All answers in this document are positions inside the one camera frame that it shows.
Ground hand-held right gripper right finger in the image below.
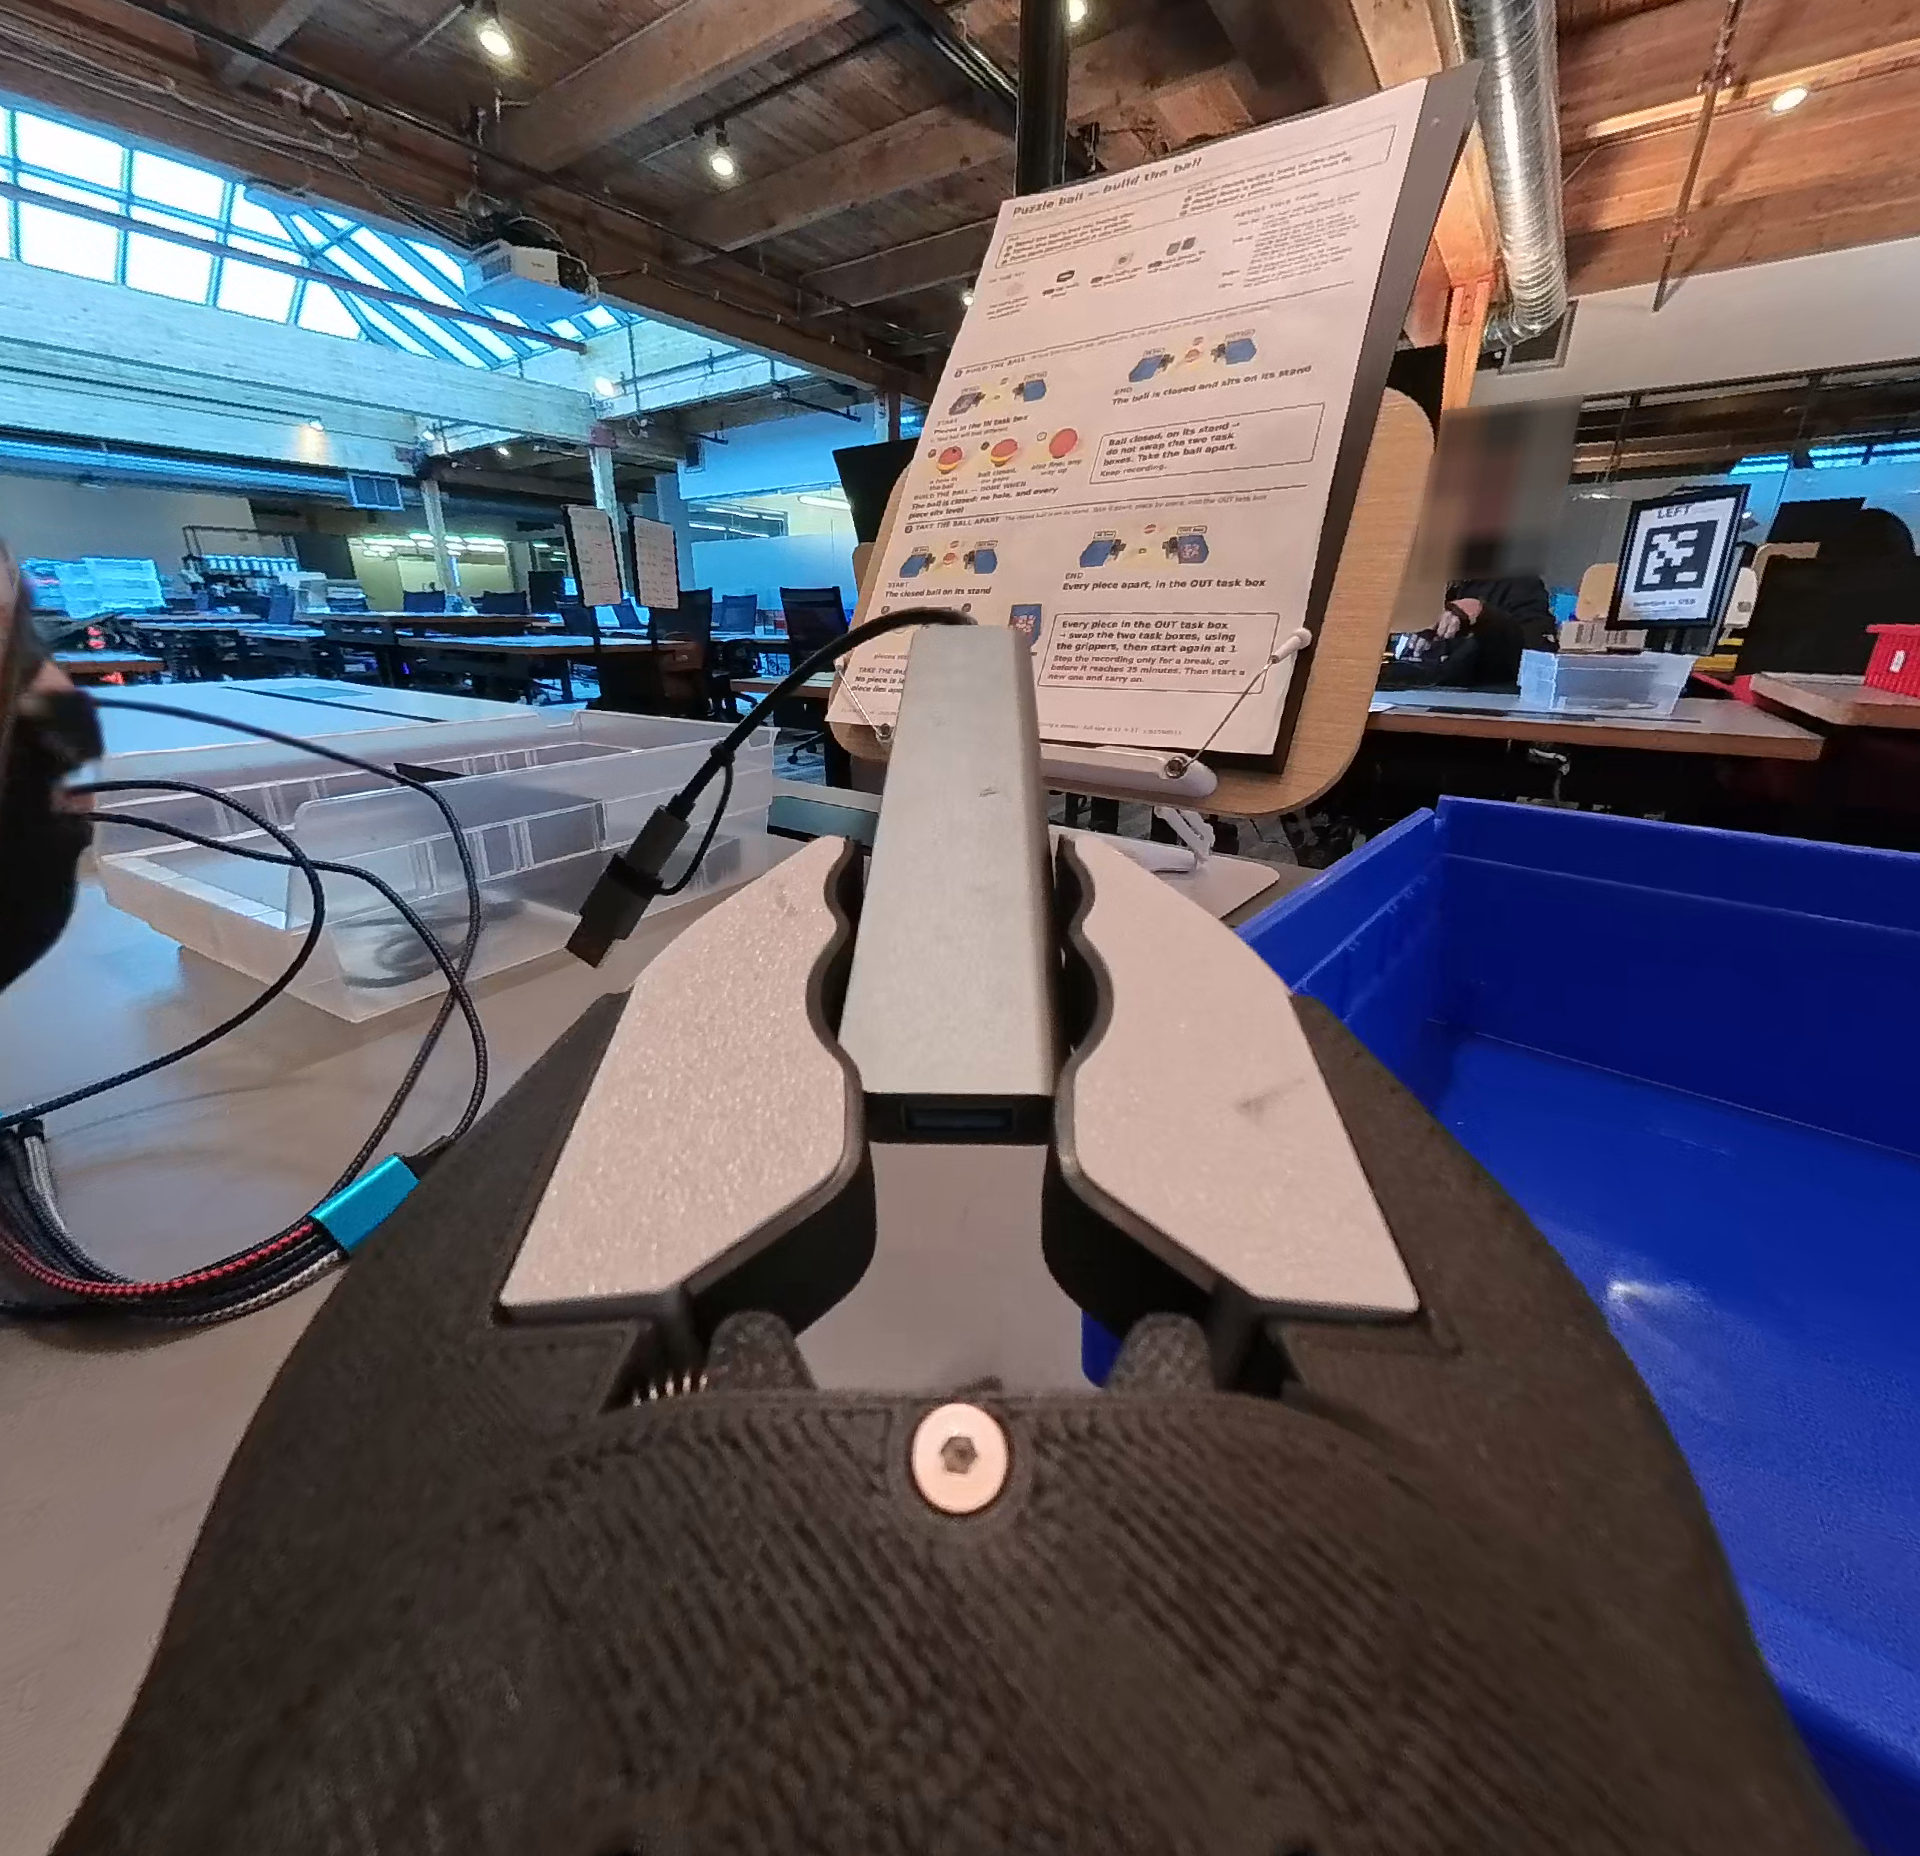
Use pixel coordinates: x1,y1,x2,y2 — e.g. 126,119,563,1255
1054,832,1423,1349

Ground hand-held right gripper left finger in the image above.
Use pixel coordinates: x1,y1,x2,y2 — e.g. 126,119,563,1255
495,834,876,1323

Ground grey USB hub with cable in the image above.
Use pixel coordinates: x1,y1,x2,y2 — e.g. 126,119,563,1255
565,605,977,968

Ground grey metal USB hub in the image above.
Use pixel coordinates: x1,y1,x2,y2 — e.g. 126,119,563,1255
835,624,1063,1151

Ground blue plastic bin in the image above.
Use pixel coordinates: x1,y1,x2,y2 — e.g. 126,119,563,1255
1079,795,1920,1856

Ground grey desk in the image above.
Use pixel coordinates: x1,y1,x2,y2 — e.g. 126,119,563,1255
0,778,1321,1856

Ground clear plastic bin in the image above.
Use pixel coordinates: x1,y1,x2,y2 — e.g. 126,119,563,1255
93,708,783,1022

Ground instruction sheet on wooden stand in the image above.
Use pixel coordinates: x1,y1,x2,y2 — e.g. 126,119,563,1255
829,65,1486,931

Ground black office chair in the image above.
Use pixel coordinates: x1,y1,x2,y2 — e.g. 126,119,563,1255
777,587,849,769

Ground wooden background table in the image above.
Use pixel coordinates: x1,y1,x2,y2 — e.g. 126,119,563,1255
1364,671,1920,765

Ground small clear plastic container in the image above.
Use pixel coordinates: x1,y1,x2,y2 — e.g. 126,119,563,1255
1515,649,1699,718

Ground printed instruction sheet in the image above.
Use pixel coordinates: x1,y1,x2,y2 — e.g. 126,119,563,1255
858,79,1432,763

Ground black and white marker sign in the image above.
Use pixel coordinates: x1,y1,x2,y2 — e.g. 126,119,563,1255
1605,483,1754,630

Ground white ceiling projector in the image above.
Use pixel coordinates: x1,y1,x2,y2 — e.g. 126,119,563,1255
466,236,603,305

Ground black ceiling pole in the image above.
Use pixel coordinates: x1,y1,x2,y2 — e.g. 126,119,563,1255
1014,0,1079,198

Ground braided multi-head charging cable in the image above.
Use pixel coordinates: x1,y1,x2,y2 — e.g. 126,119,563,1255
0,695,489,1323

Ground silver ventilation duct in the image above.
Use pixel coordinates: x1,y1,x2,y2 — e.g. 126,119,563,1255
1441,0,1574,348

